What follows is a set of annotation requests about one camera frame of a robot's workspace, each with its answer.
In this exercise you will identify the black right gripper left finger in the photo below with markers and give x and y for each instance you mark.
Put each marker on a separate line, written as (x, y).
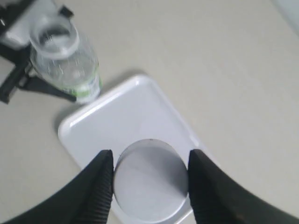
(86, 199)

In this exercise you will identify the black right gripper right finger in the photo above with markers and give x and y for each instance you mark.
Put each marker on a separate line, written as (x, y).
(217, 199)

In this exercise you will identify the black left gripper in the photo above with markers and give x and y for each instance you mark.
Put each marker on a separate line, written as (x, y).
(32, 84)

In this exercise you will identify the clear plastic water bottle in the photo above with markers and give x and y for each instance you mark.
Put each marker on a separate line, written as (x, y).
(64, 58)

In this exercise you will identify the white bottle cap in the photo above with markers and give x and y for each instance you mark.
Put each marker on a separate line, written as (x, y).
(150, 182)

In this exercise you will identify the white rectangular plastic tray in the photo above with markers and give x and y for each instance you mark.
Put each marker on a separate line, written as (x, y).
(136, 109)

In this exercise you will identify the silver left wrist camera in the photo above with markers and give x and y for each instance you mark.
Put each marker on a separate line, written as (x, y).
(25, 25)

